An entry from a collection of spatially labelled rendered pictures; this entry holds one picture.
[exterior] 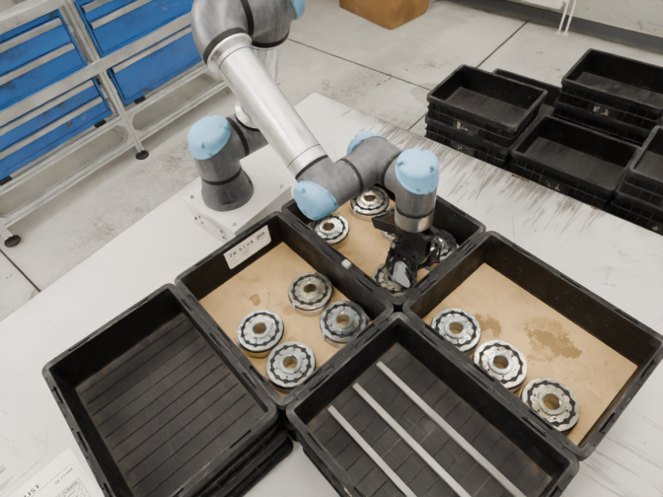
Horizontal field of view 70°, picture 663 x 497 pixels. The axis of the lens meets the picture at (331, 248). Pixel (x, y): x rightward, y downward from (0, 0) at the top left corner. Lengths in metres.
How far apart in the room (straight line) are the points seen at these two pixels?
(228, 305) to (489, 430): 0.62
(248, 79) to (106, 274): 0.82
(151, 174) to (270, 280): 1.88
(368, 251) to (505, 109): 1.24
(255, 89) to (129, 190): 2.06
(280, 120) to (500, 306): 0.62
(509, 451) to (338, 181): 0.58
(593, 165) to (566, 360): 1.28
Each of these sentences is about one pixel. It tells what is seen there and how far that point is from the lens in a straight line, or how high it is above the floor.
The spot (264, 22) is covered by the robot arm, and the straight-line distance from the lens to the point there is 1.00.
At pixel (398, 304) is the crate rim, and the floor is 0.93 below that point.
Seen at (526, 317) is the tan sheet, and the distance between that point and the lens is 1.11.
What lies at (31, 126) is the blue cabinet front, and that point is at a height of 0.48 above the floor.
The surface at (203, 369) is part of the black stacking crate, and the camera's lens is 1.07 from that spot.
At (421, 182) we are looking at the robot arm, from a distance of 0.83.
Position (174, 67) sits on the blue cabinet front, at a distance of 3.05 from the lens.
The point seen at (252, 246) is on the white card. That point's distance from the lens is 1.15.
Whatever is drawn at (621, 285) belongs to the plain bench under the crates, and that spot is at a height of 0.70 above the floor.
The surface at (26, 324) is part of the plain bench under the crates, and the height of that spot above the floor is 0.70.
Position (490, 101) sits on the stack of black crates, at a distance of 2.29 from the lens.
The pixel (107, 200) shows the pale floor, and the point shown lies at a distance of 2.89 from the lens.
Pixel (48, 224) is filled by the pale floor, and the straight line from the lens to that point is 2.94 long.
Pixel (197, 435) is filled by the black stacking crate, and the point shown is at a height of 0.83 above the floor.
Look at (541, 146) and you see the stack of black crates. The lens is 2.26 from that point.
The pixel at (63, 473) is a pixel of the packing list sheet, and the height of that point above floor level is 0.70.
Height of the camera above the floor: 1.75
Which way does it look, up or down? 51 degrees down
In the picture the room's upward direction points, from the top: 7 degrees counter-clockwise
